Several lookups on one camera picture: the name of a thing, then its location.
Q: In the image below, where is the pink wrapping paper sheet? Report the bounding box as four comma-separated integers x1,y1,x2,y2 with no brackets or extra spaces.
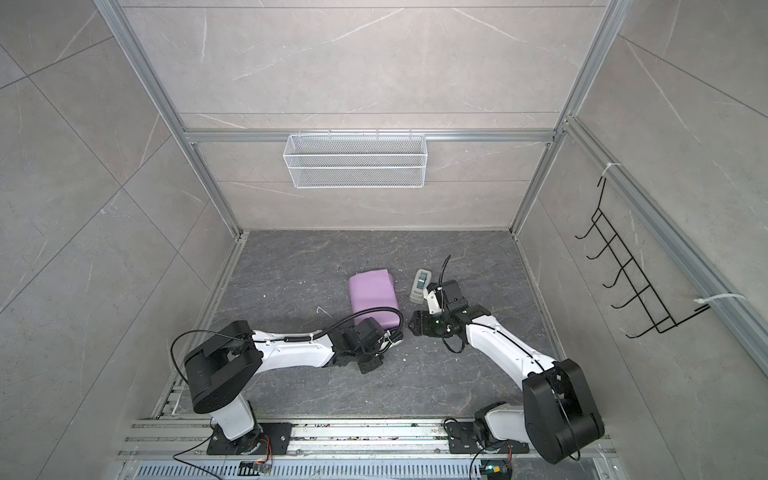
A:
348,269,399,329

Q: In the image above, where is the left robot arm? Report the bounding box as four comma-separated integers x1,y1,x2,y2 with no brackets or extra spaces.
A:
181,317,403,457

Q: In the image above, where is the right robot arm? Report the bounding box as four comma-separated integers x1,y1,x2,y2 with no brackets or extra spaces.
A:
409,280,605,464

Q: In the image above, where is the white tape dispenser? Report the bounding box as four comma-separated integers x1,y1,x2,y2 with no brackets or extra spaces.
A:
409,268,432,305

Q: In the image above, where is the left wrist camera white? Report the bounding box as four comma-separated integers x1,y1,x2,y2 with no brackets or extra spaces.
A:
379,331,404,353

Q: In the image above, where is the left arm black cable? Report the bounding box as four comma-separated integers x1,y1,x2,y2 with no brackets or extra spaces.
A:
170,306,406,385

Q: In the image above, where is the white wire mesh basket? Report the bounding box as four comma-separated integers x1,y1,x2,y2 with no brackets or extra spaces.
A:
283,133,428,189

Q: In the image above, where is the black wire hook rack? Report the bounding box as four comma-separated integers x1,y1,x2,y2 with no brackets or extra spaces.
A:
574,177,711,339

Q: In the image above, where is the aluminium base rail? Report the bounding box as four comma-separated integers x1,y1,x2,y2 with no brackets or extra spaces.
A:
108,416,626,479

